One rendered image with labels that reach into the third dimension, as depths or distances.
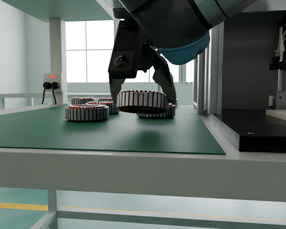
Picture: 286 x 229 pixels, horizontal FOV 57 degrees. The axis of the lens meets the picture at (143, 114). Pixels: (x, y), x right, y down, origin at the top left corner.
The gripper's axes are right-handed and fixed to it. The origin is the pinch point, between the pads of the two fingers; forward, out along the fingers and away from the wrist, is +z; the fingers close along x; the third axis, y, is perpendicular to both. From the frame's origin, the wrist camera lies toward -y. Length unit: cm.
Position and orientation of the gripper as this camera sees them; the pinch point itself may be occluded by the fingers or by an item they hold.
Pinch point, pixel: (143, 105)
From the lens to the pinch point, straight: 57.5
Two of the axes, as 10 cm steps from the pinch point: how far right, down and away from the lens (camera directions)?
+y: 2.1, -5.8, 7.9
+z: 1.3, 8.2, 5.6
